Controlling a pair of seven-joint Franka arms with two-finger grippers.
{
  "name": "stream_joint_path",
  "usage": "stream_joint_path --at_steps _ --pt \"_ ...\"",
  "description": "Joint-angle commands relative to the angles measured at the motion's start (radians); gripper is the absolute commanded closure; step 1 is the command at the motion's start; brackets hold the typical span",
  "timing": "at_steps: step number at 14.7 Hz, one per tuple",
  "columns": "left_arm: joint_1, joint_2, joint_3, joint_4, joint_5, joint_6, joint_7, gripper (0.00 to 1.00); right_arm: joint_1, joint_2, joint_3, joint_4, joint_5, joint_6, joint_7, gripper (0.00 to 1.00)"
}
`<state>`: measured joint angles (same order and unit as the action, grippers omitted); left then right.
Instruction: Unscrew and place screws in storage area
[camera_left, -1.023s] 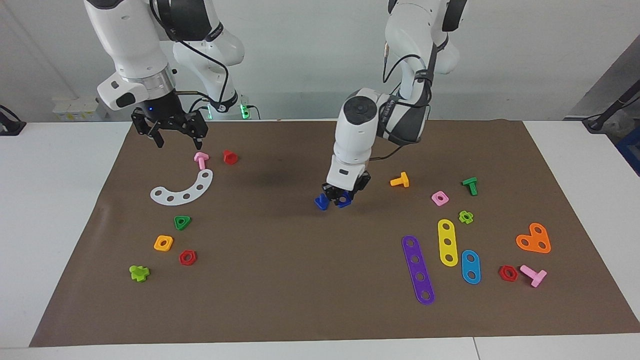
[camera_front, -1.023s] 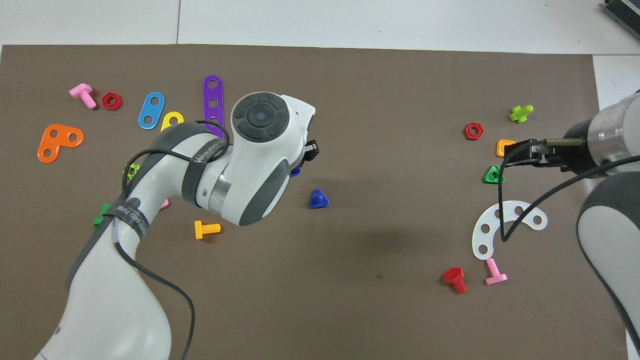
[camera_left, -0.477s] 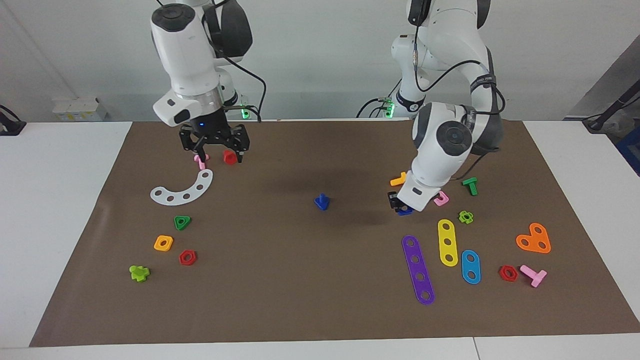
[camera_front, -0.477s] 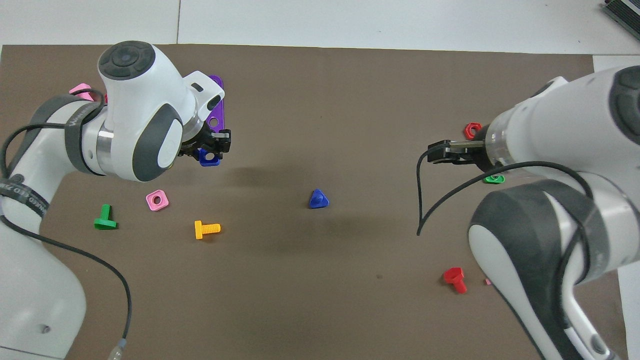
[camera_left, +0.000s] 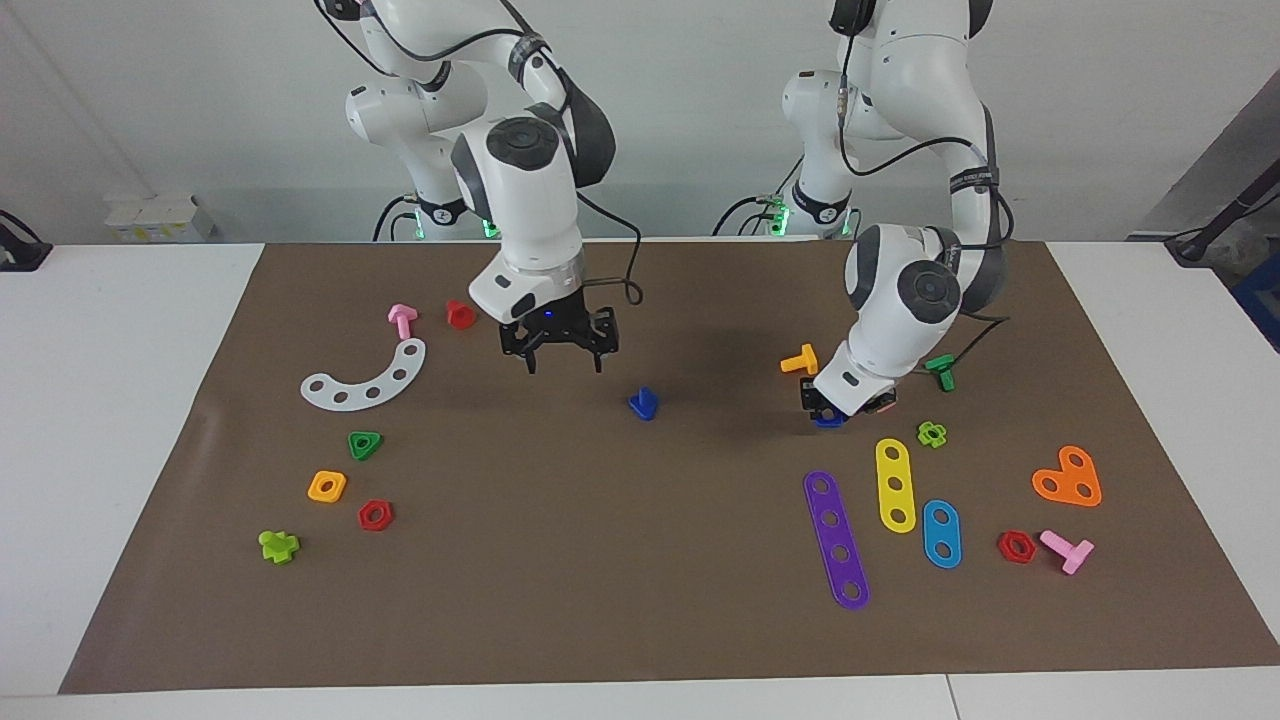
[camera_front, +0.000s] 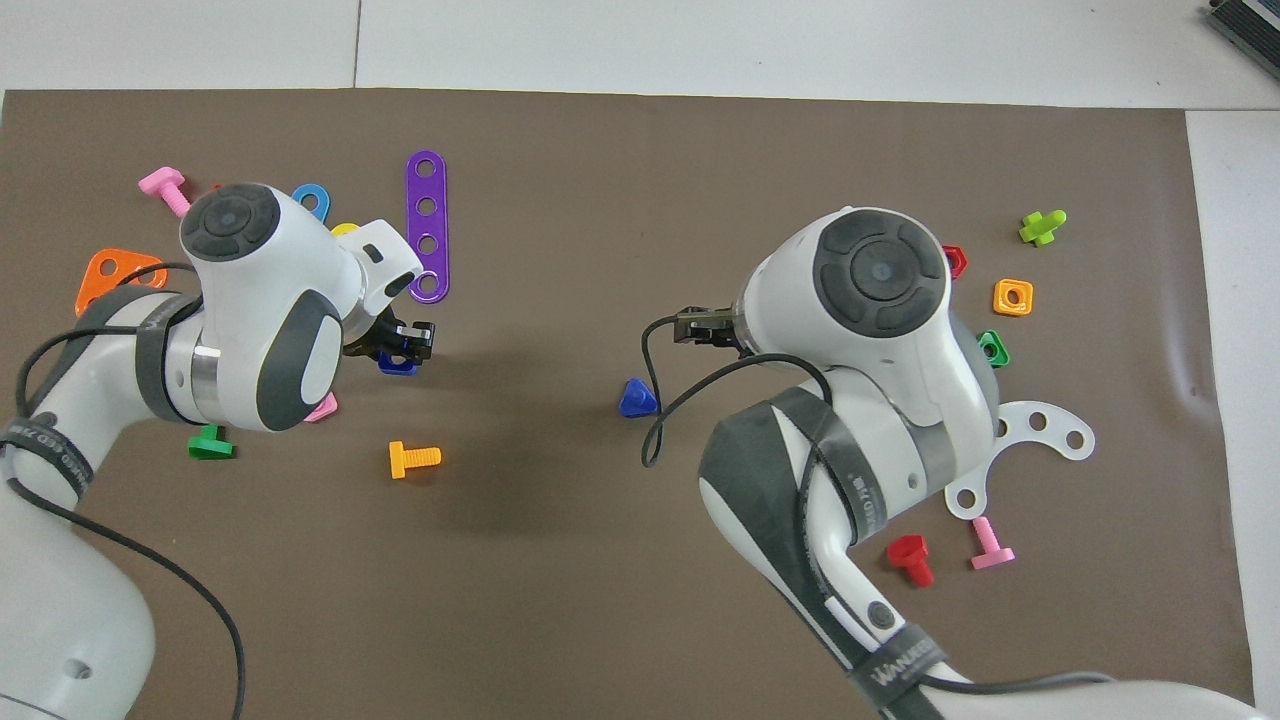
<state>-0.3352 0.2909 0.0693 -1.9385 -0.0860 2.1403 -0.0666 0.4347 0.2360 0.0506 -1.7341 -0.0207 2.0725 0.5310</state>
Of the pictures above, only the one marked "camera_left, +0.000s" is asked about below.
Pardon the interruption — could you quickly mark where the purple four-hole plate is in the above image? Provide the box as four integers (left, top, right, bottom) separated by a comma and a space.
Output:
803, 470, 871, 611

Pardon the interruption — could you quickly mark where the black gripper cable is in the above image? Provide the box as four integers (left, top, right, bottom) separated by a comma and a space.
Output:
835, 0, 1016, 371
315, 0, 646, 306

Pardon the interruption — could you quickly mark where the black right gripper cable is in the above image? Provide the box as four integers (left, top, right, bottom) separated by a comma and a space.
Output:
315, 0, 646, 306

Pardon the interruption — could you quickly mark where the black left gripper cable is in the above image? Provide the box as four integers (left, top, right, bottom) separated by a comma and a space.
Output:
835, 0, 1016, 371

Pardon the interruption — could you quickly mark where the brown table mat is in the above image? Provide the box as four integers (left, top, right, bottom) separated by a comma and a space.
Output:
58, 240, 1280, 694

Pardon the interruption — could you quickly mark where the white curved five-hole plate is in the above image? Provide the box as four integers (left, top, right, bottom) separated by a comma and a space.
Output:
301, 338, 427, 412

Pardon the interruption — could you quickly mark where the orange angled three-hole plate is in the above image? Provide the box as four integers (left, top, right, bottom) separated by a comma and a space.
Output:
1032, 446, 1103, 508

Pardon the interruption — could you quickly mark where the white cardboard box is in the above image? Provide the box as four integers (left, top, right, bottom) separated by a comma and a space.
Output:
104, 192, 217, 244

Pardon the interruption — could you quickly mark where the blue two-hole plate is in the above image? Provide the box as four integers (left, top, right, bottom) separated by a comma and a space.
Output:
922, 499, 963, 570

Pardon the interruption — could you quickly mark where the black base cable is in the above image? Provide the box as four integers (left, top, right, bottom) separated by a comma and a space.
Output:
711, 194, 793, 239
372, 194, 423, 242

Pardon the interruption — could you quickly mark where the yellow three-hole plate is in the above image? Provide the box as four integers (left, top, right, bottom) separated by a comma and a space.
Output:
875, 438, 917, 534

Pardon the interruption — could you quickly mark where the blue crate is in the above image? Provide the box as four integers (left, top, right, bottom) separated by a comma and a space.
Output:
1234, 250, 1280, 353

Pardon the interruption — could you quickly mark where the black clamp mount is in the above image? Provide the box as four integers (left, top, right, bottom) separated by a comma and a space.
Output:
0, 209, 54, 273
1165, 185, 1280, 267

